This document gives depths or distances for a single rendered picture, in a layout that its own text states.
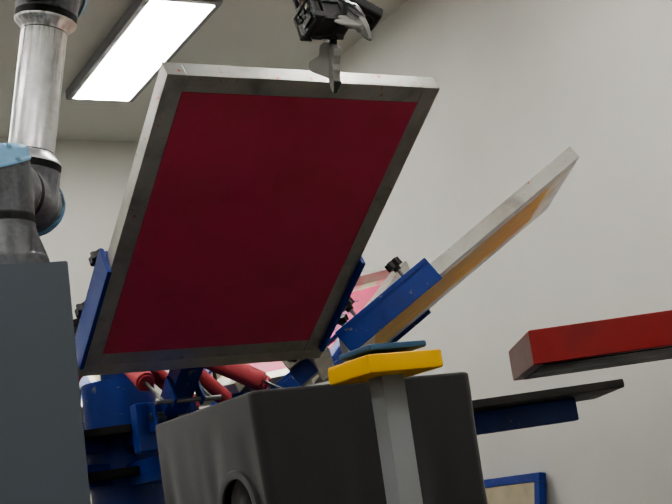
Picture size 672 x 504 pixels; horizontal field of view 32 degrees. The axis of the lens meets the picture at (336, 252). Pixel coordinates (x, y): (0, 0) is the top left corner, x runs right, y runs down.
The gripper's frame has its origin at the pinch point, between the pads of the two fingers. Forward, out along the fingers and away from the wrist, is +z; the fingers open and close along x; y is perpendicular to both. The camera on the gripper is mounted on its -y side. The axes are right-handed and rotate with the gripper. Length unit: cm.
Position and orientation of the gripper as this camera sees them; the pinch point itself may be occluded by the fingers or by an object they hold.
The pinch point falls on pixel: (356, 68)
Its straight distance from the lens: 211.4
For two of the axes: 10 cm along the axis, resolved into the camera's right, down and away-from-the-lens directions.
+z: 2.7, 8.6, -4.4
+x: 4.1, -5.2, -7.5
